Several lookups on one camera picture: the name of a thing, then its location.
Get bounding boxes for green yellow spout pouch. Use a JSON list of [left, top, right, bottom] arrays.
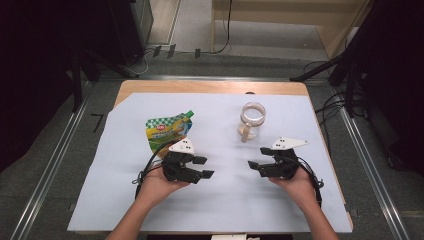
[[145, 109, 195, 159]]

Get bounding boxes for dark cabinet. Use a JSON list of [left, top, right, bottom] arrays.
[[108, 0, 154, 66]]

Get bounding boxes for white paper sheet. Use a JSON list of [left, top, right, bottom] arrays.
[[67, 92, 353, 233]]

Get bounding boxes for person's left hand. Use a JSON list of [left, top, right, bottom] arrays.
[[136, 165, 193, 208]]

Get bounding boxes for black metal stand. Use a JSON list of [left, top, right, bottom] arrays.
[[70, 46, 138, 113], [289, 0, 378, 118]]

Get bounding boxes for black hanging cable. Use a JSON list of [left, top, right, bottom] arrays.
[[213, 0, 234, 55]]

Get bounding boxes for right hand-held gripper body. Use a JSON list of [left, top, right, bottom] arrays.
[[258, 137, 309, 181]]

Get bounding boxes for white object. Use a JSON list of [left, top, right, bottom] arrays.
[[210, 233, 261, 240]]

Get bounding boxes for metal floor rail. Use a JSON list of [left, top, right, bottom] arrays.
[[9, 94, 91, 240], [333, 86, 412, 240], [99, 74, 334, 83]]

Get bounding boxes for person's right hand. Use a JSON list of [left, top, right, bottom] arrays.
[[269, 165, 318, 211]]

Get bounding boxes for wooden table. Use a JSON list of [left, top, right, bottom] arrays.
[[67, 79, 355, 234]]

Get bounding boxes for black curtain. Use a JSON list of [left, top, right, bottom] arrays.
[[353, 0, 424, 176], [0, 0, 114, 173]]

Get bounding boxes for light wooden shelf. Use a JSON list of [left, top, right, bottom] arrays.
[[210, 0, 373, 60]]

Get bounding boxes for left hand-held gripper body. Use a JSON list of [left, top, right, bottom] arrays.
[[161, 137, 203, 185]]

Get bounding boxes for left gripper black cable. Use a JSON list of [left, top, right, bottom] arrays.
[[132, 141, 174, 200]]

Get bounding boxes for white floor cable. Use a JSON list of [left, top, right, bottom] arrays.
[[131, 49, 150, 76]]

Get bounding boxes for black floor cables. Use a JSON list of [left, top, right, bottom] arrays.
[[301, 59, 354, 158]]

